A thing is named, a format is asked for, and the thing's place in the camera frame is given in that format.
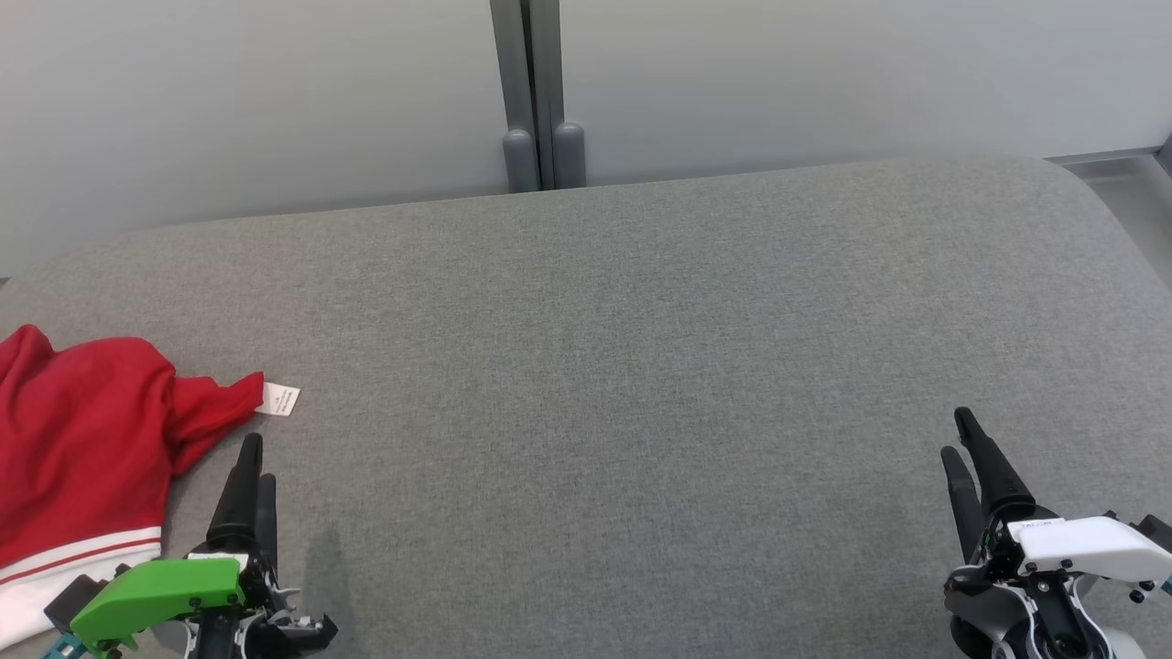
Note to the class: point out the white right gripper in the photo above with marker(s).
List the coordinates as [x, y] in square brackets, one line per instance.
[1080, 546]

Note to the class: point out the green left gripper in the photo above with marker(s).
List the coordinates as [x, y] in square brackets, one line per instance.
[156, 595]

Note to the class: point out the red shirt with white trim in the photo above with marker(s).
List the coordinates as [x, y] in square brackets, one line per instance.
[82, 439]

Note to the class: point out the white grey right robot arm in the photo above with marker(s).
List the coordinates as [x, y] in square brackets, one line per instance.
[1053, 648]

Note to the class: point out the grey fabric sofa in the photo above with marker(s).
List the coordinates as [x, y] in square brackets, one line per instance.
[641, 366]

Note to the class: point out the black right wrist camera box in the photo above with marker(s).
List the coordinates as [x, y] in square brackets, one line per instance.
[1156, 531]

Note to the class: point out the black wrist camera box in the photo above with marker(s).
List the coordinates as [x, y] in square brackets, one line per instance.
[1156, 531]
[78, 597]

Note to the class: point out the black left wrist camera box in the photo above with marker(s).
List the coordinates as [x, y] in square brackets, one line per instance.
[78, 597]

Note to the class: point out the grey floor rail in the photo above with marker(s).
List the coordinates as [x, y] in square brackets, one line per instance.
[1099, 156]

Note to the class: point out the grey partition frame post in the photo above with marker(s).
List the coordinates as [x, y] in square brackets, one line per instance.
[515, 91]
[558, 91]

